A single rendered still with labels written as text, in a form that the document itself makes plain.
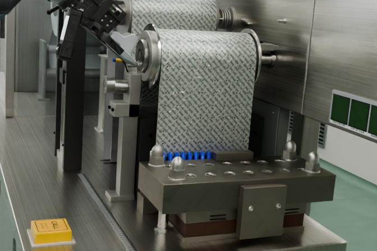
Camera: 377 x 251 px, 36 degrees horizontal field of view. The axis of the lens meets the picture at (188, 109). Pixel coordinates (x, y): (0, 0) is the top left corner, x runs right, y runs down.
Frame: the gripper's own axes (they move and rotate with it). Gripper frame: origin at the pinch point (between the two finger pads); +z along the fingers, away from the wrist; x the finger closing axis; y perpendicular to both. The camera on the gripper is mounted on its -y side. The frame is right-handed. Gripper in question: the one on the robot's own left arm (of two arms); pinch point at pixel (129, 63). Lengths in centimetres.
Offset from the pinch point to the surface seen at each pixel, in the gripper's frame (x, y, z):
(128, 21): 19.0, 9.5, -1.9
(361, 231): 156, 38, 235
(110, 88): 1.2, -7.0, 1.0
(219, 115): -6.4, 4.8, 22.9
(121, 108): 0.7, -8.8, 6.0
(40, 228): -17.4, -37.3, 3.7
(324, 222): 174, 28, 223
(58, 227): -17.6, -35.1, 6.3
